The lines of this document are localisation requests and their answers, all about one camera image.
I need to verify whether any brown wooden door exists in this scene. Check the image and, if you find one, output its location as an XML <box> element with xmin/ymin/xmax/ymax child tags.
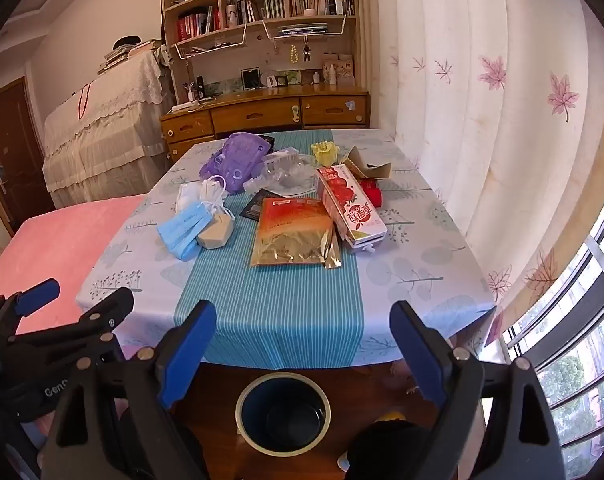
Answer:
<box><xmin>0</xmin><ymin>77</ymin><xmax>55</xmax><ymax>228</ymax></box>

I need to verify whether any table with patterned cloth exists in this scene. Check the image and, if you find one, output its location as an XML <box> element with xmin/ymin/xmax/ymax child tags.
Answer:
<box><xmin>76</xmin><ymin>128</ymin><xmax>497</xmax><ymax>367</ymax></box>

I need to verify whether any clear plastic bag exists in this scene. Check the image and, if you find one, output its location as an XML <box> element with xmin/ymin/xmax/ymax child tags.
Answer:
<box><xmin>243</xmin><ymin>147</ymin><xmax>317</xmax><ymax>196</ymax></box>

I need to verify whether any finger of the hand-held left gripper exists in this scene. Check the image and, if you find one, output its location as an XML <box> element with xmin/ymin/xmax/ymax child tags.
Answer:
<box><xmin>0</xmin><ymin>278</ymin><xmax>61</xmax><ymax>333</ymax></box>
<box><xmin>0</xmin><ymin>287</ymin><xmax>135</xmax><ymax>362</ymax></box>

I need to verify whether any orange gold snack packet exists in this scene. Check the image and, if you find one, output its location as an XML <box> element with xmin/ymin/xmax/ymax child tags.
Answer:
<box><xmin>249</xmin><ymin>197</ymin><xmax>343</xmax><ymax>271</ymax></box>

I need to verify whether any person's leg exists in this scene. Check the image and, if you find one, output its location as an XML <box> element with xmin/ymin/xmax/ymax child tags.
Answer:
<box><xmin>117</xmin><ymin>407</ymin><xmax>210</xmax><ymax>480</ymax></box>
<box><xmin>346</xmin><ymin>420</ymin><xmax>435</xmax><ymax>480</ymax></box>

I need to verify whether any beige hexagonal box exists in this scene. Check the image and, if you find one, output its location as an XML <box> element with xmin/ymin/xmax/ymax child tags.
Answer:
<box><xmin>197</xmin><ymin>208</ymin><xmax>235</xmax><ymax>251</ymax></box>

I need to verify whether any yellow crumpled wrapper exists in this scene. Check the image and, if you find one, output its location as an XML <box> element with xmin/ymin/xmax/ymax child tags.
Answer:
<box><xmin>310</xmin><ymin>141</ymin><xmax>341</xmax><ymax>167</ymax></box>

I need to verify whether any dark blue trash bin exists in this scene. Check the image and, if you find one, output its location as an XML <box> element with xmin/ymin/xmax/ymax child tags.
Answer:
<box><xmin>235</xmin><ymin>371</ymin><xmax>331</xmax><ymax>457</ymax></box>

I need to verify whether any purple plastic bag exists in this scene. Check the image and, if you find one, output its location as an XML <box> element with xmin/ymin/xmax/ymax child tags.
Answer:
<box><xmin>199</xmin><ymin>132</ymin><xmax>273</xmax><ymax>194</ymax></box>

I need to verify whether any small red object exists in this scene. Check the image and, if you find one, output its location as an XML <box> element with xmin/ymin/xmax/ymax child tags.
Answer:
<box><xmin>359</xmin><ymin>178</ymin><xmax>385</xmax><ymax>208</ymax></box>

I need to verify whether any piano with lace cover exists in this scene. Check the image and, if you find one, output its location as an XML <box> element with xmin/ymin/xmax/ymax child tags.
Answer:
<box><xmin>43</xmin><ymin>50</ymin><xmax>175</xmax><ymax>208</ymax></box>

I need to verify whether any white face mask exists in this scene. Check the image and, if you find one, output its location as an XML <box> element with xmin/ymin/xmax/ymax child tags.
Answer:
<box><xmin>175</xmin><ymin>182</ymin><xmax>207</xmax><ymax>214</ymax></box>
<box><xmin>200</xmin><ymin>175</ymin><xmax>229</xmax><ymax>211</ymax></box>

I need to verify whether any stack of books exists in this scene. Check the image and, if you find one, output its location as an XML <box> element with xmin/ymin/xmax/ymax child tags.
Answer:
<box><xmin>98</xmin><ymin>36</ymin><xmax>163</xmax><ymax>76</ymax></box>

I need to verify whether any brown cardboard packaging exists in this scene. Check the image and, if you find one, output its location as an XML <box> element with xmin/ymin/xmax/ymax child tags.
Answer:
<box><xmin>342</xmin><ymin>146</ymin><xmax>393</xmax><ymax>181</ymax></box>

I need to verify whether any red drink carton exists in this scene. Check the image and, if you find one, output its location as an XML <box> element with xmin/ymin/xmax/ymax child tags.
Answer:
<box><xmin>316</xmin><ymin>165</ymin><xmax>389</xmax><ymax>255</ymax></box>

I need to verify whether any pink blanket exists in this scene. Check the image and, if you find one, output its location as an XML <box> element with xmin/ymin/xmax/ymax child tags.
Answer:
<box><xmin>0</xmin><ymin>194</ymin><xmax>148</xmax><ymax>341</ymax></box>

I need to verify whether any person's right leg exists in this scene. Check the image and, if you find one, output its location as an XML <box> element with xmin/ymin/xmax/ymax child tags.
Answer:
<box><xmin>346</xmin><ymin>420</ymin><xmax>435</xmax><ymax>480</ymax></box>

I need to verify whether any black packet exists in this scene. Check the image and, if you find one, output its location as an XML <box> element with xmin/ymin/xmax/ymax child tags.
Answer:
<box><xmin>239</xmin><ymin>190</ymin><xmax>273</xmax><ymax>221</ymax></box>

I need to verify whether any window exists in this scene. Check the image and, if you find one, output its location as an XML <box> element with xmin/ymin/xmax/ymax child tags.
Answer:
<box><xmin>502</xmin><ymin>170</ymin><xmax>604</xmax><ymax>480</ymax></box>

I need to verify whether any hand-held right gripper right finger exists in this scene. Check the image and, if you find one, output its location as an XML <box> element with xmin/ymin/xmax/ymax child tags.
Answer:
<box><xmin>389</xmin><ymin>300</ymin><xmax>567</xmax><ymax>480</ymax></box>

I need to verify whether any blue face mask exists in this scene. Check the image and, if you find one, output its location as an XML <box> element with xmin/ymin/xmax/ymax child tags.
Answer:
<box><xmin>157</xmin><ymin>203</ymin><xmax>215</xmax><ymax>262</ymax></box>

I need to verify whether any white leaf print curtain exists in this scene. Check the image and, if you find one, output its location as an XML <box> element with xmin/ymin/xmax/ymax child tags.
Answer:
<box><xmin>369</xmin><ymin>0</ymin><xmax>604</xmax><ymax>321</ymax></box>

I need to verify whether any person's left leg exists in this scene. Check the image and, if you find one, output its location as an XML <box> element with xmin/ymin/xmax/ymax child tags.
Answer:
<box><xmin>117</xmin><ymin>407</ymin><xmax>210</xmax><ymax>480</ymax></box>

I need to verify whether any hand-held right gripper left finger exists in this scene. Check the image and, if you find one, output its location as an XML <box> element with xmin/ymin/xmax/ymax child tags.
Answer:
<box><xmin>41</xmin><ymin>300</ymin><xmax>217</xmax><ymax>480</ymax></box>

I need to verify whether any white power strip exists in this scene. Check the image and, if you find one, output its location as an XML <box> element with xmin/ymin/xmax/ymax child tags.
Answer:
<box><xmin>169</xmin><ymin>100</ymin><xmax>217</xmax><ymax>113</ymax></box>

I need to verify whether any wooden bookshelf hutch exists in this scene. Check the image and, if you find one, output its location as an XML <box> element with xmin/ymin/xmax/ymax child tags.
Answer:
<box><xmin>160</xmin><ymin>0</ymin><xmax>377</xmax><ymax>98</ymax></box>

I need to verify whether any row of red books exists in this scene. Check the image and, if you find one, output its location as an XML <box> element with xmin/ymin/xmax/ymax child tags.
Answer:
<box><xmin>176</xmin><ymin>7</ymin><xmax>220</xmax><ymax>42</ymax></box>

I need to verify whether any row of pale books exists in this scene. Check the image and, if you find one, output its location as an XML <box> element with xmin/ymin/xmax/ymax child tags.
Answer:
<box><xmin>225</xmin><ymin>0</ymin><xmax>287</xmax><ymax>26</ymax></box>

